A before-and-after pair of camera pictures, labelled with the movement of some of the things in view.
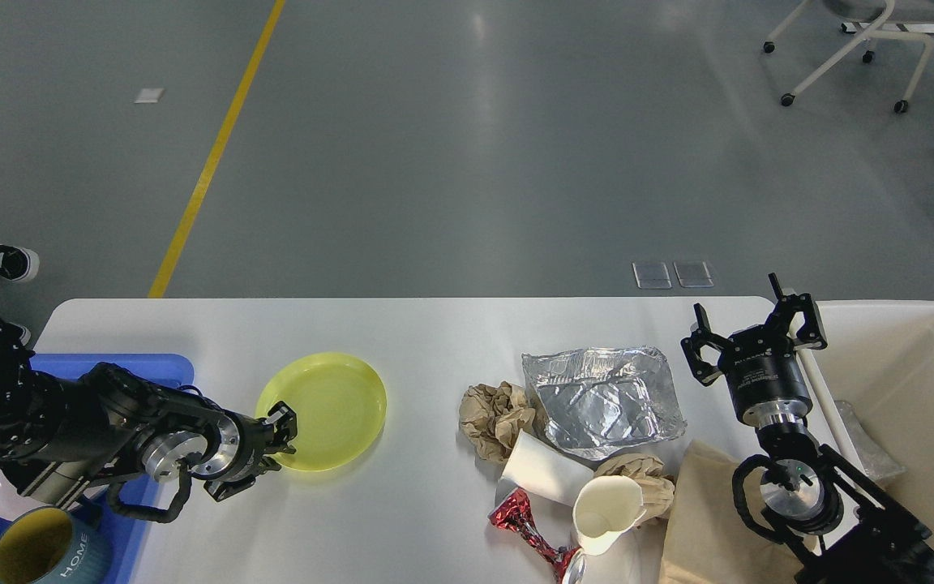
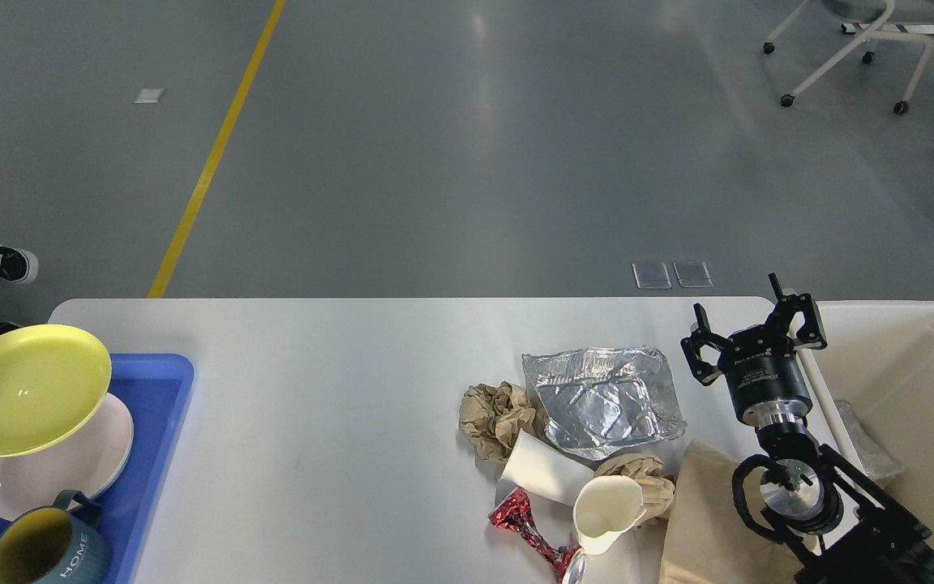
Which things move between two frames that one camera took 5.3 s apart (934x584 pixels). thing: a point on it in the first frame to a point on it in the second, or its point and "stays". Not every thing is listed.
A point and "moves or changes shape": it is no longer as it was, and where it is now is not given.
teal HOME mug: x=52 y=545 stays
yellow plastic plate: x=340 y=409 moves or changes shape
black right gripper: x=765 y=377 stays
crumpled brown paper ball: x=492 y=417 stays
